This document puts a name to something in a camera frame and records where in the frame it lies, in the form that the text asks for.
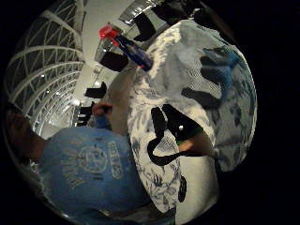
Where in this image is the black chair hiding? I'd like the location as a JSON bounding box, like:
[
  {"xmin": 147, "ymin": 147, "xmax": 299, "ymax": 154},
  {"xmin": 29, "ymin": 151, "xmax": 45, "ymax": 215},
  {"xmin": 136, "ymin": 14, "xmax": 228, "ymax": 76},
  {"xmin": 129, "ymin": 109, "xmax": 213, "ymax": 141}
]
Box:
[
  {"xmin": 84, "ymin": 82, "xmax": 108, "ymax": 99},
  {"xmin": 75, "ymin": 101, "xmax": 97, "ymax": 128},
  {"xmin": 151, "ymin": 1, "xmax": 201, "ymax": 26},
  {"xmin": 132, "ymin": 12, "xmax": 158, "ymax": 43},
  {"xmin": 98, "ymin": 51, "xmax": 130, "ymax": 73}
]

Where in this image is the blue and black toy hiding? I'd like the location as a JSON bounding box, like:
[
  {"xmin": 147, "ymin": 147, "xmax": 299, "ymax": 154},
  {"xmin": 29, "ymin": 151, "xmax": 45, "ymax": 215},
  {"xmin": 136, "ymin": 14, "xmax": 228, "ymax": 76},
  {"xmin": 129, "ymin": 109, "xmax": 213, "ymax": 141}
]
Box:
[{"xmin": 199, "ymin": 46, "xmax": 241, "ymax": 92}]

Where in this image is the the person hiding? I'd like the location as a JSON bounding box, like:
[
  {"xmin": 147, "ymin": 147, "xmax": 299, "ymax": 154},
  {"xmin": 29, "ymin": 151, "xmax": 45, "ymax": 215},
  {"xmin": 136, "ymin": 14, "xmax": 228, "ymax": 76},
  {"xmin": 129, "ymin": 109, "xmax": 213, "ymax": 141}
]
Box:
[{"xmin": 3, "ymin": 102, "xmax": 177, "ymax": 225}]

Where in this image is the white lattice window frame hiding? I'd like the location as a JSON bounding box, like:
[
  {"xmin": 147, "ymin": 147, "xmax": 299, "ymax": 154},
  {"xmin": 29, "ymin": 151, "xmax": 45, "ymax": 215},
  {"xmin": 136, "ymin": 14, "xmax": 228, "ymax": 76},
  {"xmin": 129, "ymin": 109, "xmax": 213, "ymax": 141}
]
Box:
[{"xmin": 5, "ymin": 0, "xmax": 86, "ymax": 136}]

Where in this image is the red capped blue label bottle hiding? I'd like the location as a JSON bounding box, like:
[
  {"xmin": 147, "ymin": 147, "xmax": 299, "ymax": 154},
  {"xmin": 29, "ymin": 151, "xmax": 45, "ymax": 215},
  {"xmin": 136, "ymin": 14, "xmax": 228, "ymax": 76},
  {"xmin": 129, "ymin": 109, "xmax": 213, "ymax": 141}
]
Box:
[{"xmin": 98, "ymin": 23, "xmax": 155, "ymax": 72}]

